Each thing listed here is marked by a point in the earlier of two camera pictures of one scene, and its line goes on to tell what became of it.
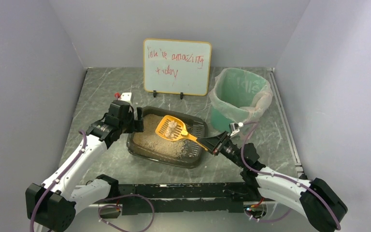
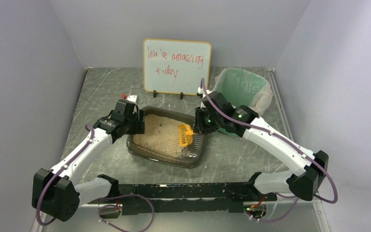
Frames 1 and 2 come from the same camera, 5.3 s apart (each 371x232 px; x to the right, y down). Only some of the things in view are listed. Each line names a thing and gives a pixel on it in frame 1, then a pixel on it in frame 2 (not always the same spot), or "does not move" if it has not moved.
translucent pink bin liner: x=243 y=93 does not move
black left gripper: x=134 y=120 does not move
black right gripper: x=221 y=143 to x=198 y=121
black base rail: x=229 y=197 does not move
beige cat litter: x=149 y=140 does not move
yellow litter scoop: x=171 y=128 to x=185 y=135
